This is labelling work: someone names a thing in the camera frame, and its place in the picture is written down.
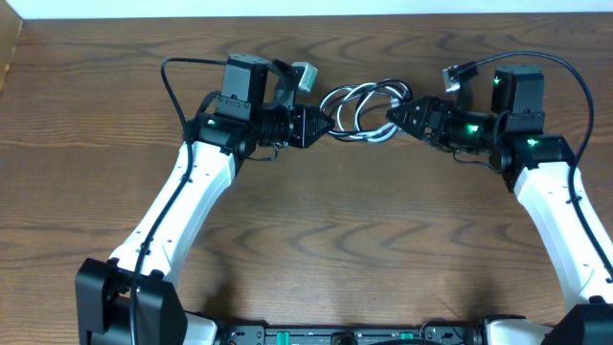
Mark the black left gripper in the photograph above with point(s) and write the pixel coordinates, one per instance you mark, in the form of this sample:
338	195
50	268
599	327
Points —
297	126

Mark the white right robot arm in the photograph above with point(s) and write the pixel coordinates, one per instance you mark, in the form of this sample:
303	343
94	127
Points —
540	169

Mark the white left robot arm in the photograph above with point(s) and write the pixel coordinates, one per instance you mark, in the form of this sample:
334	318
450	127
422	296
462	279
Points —
131	298

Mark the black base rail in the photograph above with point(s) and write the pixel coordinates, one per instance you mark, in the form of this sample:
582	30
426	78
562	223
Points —
432	332

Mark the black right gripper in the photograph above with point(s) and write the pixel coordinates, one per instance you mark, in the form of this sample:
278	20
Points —
418	126

